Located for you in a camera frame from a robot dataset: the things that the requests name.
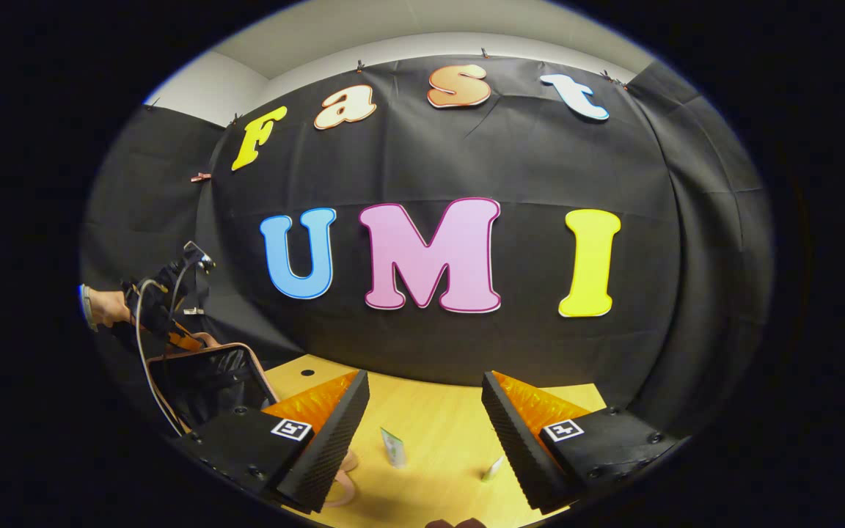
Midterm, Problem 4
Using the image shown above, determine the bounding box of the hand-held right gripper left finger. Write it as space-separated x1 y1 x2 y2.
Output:
173 370 371 515

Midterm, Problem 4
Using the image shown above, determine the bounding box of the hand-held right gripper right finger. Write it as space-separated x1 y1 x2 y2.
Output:
480 370 689 515

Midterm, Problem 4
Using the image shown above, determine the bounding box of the green white skincare tube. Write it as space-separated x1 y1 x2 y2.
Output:
380 427 408 469

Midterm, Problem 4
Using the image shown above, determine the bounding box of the black backdrop cloth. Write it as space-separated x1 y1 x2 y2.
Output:
79 53 775 441

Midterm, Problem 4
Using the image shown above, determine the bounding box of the beige cable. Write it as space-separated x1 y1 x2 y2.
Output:
134 277 190 438

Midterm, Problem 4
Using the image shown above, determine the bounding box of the silver bracelet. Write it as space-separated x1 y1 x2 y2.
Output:
80 284 99 334

